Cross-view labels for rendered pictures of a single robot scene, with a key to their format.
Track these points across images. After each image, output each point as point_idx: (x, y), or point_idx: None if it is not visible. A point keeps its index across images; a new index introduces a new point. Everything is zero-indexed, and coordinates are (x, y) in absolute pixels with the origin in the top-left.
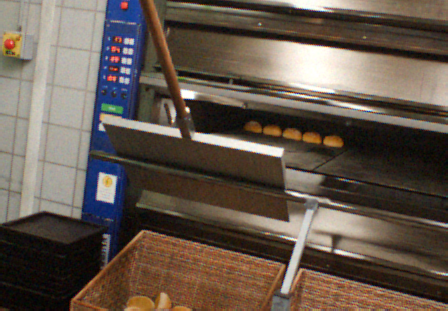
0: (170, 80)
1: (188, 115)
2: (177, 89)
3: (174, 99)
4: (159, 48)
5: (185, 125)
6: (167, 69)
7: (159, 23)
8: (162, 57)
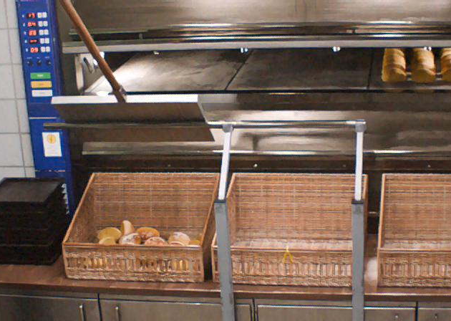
0: (105, 70)
1: (120, 87)
2: (110, 74)
3: (109, 80)
4: (95, 55)
5: (119, 94)
6: (102, 64)
7: (93, 41)
8: (97, 59)
